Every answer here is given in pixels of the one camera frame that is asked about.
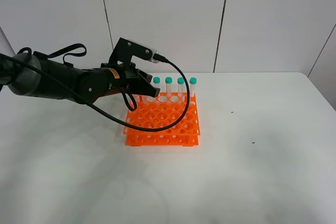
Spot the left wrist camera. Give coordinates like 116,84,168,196
108,38,159,69

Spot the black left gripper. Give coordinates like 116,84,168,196
76,63,160,103

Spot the black left camera cable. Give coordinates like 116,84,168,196
0,53,191,132

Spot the orange test tube rack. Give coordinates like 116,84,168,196
123,92,201,146

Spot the row tube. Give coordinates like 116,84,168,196
189,77,197,97
153,77,161,89
177,77,185,97
165,77,173,97

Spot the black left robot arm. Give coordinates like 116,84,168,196
1,49,160,104

